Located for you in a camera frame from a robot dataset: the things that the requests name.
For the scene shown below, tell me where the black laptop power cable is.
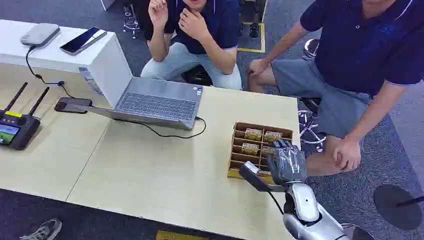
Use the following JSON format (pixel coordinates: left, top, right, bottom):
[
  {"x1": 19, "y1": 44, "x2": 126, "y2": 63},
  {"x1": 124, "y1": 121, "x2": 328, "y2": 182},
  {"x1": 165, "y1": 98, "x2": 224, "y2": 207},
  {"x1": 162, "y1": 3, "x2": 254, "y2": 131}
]
[{"x1": 114, "y1": 116, "x2": 207, "y2": 140}]

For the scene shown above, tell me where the grey flat power bank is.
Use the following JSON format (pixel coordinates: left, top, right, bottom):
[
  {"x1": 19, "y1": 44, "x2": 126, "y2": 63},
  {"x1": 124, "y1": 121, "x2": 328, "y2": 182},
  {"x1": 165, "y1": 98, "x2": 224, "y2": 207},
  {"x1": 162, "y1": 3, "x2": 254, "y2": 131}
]
[{"x1": 20, "y1": 22, "x2": 62, "y2": 48}]

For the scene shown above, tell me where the thin black charging cable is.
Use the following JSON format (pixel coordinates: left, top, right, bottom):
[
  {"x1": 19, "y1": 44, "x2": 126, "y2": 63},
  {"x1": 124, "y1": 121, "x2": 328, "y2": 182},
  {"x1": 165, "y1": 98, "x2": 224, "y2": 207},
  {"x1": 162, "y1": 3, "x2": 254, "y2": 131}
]
[{"x1": 25, "y1": 45, "x2": 78, "y2": 100}]

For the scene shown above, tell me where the person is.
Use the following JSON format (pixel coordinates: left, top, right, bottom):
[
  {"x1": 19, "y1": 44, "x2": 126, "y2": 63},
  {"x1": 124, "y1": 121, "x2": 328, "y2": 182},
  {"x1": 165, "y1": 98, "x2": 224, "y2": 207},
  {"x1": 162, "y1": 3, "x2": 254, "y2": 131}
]
[
  {"x1": 246, "y1": 0, "x2": 424, "y2": 178},
  {"x1": 140, "y1": 0, "x2": 243, "y2": 91}
]

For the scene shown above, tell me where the white cardboard box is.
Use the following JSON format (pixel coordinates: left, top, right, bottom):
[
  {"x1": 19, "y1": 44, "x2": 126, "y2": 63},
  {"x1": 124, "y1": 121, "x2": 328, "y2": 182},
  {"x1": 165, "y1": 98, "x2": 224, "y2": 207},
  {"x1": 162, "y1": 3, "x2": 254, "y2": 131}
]
[{"x1": 0, "y1": 18, "x2": 134, "y2": 109}]

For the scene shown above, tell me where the black round stand base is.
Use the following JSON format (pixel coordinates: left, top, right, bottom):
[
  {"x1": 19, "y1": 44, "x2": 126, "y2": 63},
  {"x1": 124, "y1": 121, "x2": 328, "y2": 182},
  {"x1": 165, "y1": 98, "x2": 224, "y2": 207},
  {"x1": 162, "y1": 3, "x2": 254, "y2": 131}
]
[{"x1": 373, "y1": 184, "x2": 424, "y2": 231}]

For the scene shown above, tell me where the card with printed face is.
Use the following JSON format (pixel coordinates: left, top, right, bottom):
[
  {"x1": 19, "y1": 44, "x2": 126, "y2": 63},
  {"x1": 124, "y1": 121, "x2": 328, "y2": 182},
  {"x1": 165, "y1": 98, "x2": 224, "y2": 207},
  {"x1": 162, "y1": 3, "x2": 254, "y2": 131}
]
[
  {"x1": 263, "y1": 131, "x2": 283, "y2": 144},
  {"x1": 260, "y1": 146, "x2": 276, "y2": 159},
  {"x1": 240, "y1": 142, "x2": 261, "y2": 157},
  {"x1": 244, "y1": 128, "x2": 264, "y2": 142}
]

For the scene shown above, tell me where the grey laptop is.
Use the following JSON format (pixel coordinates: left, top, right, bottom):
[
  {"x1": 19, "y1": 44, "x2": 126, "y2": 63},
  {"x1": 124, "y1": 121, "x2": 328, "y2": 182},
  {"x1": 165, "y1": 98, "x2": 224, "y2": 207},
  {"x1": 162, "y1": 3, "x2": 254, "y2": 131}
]
[{"x1": 86, "y1": 76, "x2": 204, "y2": 131}]

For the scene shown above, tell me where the chrome stool base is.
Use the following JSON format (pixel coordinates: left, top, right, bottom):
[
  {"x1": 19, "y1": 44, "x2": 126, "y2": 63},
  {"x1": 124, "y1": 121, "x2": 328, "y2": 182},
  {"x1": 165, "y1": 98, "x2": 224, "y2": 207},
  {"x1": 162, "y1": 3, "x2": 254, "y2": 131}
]
[{"x1": 297, "y1": 96, "x2": 328, "y2": 154}]

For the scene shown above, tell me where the black smartphone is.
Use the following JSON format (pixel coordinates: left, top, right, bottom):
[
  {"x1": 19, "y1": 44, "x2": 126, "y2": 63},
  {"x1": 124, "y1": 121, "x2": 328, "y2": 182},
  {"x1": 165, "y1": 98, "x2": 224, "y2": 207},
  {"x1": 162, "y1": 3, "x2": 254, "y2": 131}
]
[{"x1": 53, "y1": 96, "x2": 93, "y2": 115}]

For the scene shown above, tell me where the wooden card box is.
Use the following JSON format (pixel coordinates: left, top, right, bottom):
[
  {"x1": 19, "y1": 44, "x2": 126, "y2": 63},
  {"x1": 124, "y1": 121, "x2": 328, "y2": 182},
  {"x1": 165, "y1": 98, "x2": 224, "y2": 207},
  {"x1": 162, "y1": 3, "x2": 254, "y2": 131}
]
[{"x1": 227, "y1": 120, "x2": 295, "y2": 185}]

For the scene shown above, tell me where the chrome round stool seat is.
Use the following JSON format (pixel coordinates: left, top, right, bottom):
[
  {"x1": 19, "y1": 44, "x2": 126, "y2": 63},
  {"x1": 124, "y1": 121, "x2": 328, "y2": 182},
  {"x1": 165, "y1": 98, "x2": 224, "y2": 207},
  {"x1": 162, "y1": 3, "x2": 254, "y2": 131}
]
[{"x1": 303, "y1": 38, "x2": 321, "y2": 59}]

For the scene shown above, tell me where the grey sneaker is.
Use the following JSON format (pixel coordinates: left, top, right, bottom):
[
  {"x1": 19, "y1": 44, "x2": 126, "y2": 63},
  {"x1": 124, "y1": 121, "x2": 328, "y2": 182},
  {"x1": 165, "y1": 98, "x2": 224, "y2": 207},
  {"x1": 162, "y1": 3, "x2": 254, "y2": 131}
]
[{"x1": 18, "y1": 217, "x2": 63, "y2": 240}]

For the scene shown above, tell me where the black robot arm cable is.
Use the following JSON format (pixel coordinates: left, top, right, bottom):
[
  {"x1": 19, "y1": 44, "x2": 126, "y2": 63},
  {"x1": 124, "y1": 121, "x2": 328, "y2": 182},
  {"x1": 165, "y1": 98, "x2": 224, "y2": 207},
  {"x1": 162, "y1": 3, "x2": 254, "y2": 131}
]
[{"x1": 267, "y1": 191, "x2": 285, "y2": 216}]

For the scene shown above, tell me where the black stool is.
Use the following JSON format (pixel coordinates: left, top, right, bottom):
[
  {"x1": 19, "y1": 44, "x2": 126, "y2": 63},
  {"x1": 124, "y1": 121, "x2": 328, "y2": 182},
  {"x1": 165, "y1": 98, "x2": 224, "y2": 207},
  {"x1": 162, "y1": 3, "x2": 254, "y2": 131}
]
[{"x1": 180, "y1": 64, "x2": 214, "y2": 87}]

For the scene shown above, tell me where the smartphone with silver edge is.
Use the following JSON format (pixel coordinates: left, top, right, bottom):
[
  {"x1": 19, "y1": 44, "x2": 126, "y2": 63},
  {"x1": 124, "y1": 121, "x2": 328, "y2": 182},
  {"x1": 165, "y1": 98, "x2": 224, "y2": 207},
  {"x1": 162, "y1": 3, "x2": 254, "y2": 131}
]
[{"x1": 59, "y1": 26, "x2": 108, "y2": 57}]

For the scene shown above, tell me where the black remote controller with antennas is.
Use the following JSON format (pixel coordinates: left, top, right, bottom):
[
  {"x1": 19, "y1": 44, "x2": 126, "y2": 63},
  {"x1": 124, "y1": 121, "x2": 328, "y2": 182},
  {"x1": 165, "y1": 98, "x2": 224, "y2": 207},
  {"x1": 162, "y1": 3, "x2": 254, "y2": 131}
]
[{"x1": 0, "y1": 81, "x2": 51, "y2": 151}]

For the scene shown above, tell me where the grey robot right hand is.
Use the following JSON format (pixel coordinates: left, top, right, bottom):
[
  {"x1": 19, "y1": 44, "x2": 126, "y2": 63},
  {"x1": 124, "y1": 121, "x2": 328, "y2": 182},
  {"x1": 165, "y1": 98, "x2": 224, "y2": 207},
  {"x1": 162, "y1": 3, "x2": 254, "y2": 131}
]
[{"x1": 267, "y1": 139, "x2": 308, "y2": 187}]

